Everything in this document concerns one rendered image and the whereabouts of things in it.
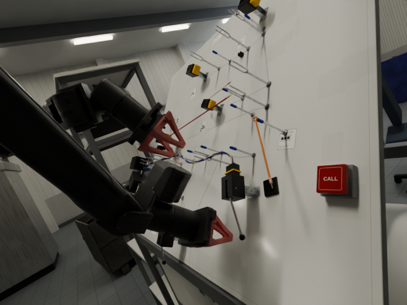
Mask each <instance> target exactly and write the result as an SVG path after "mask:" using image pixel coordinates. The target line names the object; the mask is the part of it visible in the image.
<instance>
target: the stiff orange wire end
mask: <svg viewBox="0 0 407 305"><path fill-rule="evenodd" d="M255 118H256V120H254V119H253V121H254V122H255V123H256V128H257V132H258V135H259V140H260V145H261V148H262V152H263V157H264V160H265V165H266V170H267V173H268V177H269V178H268V179H269V182H270V184H271V187H272V188H273V186H272V184H273V181H272V178H271V176H270V171H269V168H268V164H267V160H266V156H265V152H264V148H263V144H262V139H261V136H260V132H259V127H258V124H257V116H255Z"/></svg>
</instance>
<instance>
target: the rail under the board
mask: <svg viewBox="0 0 407 305"><path fill-rule="evenodd" d="M137 237H138V239H139V241H140V243H141V244H142V245H144V246H145V247H146V248H147V249H149V250H150V251H151V252H152V253H154V254H155V255H156V256H158V257H159V258H160V259H161V260H162V261H163V257H162V249H161V248H160V247H159V246H158V245H156V244H154V243H153V242H152V241H150V240H149V239H147V238H145V237H144V236H143V235H141V234H137ZM163 252H164V260H165V261H166V264H167V265H169V266H170V267H172V268H173V269H174V270H175V271H176V272H178V273H179V274H181V275H182V276H183V277H184V278H186V279H187V280H188V281H189V282H190V283H192V284H193V285H195V286H196V287H197V288H198V289H199V290H201V291H202V292H203V293H204V294H206V295H207V296H208V297H210V298H211V299H212V300H213V301H215V302H216V303H217V304H218V305H246V304H245V303H243V302H241V301H240V300H238V299H237V298H236V297H234V296H232V295H231V294H229V293H228V292H227V291H225V290H223V289H222V288H221V287H219V286H218V285H216V284H214V283H213V282H212V281H210V280H209V279H207V278H205V277H204V276H203V275H201V274H200V273H198V272H196V271H195V270H194V269H192V268H190V267H189V266H187V265H186V264H185V263H183V262H181V261H180V260H178V259H177V258H176V257H174V256H172V255H171V254H169V253H168V252H167V251H165V250H163Z"/></svg>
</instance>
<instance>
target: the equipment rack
mask: <svg viewBox="0 0 407 305"><path fill-rule="evenodd" d="M139 62H140V60H139V59H132V60H128V61H122V62H116V63H112V64H106V65H100V66H95V67H89V68H83V69H79V70H73V71H67V72H63V73H56V74H53V79H54V85H55V94H56V91H57V90H60V89H63V88H66V87H69V86H72V85H75V84H78V83H83V84H87V85H88V87H89V89H90V91H91V92H92V91H93V86H92V85H93V84H95V85H97V84H98V83H99V82H100V81H101V80H104V79H106V78H109V79H111V80H112V81H113V82H114V83H115V84H116V85H118V86H120V87H122V88H126V87H127V85H128V83H129V82H130V80H131V78H132V77H133V75H134V74H135V73H136V75H137V78H138V79H139V82H140V84H141V86H142V89H143V91H144V93H145V95H146V97H147V100H148V102H149V104H150V106H151V109H152V108H153V107H154V106H155V104H156V101H155V99H154V97H153V94H152V92H151V90H150V87H149V86H148V83H147V81H146V79H145V76H144V74H143V72H142V70H141V67H140V65H139ZM70 131H71V133H72V135H73V137H74V139H75V140H76V141H77V142H78V143H79V144H80V145H81V146H82V147H83V148H84V149H85V150H86V151H87V152H88V153H89V154H90V155H91V156H92V155H94V157H95V159H96V160H97V161H98V162H99V164H100V165H102V166H103V167H104V168H105V169H106V170H107V171H108V172H109V173H110V170H109V168H108V166H107V164H106V162H105V160H104V158H103V156H102V154H101V152H102V151H105V150H106V149H109V148H112V147H114V146H117V145H120V144H122V143H125V142H127V141H128V140H129V138H130V137H131V135H132V134H133V132H132V131H130V130H129V129H128V128H124V129H122V130H119V131H116V132H113V133H110V134H107V135H105V136H102V137H99V138H97V139H94V138H93V136H92V134H91V132H90V130H86V131H83V134H84V136H85V138H86V140H87V144H86V146H85V147H84V145H83V143H82V141H81V139H80V137H79V134H78V133H77V134H76V132H75V131H74V129H73V128H72V129H70ZM110 174H111V173H110ZM133 236H134V239H132V240H130V238H129V236H128V235H126V236H123V238H124V240H125V242H126V244H127V246H128V248H129V250H130V252H131V254H132V256H133V258H134V260H135V262H136V264H137V266H138V268H139V270H140V272H141V274H142V276H143V278H144V280H145V282H146V284H147V286H148V288H149V290H150V292H151V294H152V296H153V298H154V300H155V302H156V304H157V305H179V304H178V302H177V300H176V298H175V296H174V293H173V291H172V290H171V287H170V285H169V284H168V281H167V279H166V278H165V275H163V276H161V275H160V273H159V271H158V269H157V267H156V265H157V264H158V261H157V259H156V256H155V254H154V253H149V251H148V249H147V248H146V247H145V246H144V245H142V244H141V243H140V241H139V239H138V237H137V234H133ZM139 257H140V258H141V259H142V260H143V261H144V262H145V263H146V264H147V265H148V267H149V268H150V270H151V273H152V275H153V277H154V279H155V282H154V283H153V284H152V283H151V281H150V279H149V277H148V275H147V272H146V270H145V268H144V266H143V264H142V262H141V260H140V258H139Z"/></svg>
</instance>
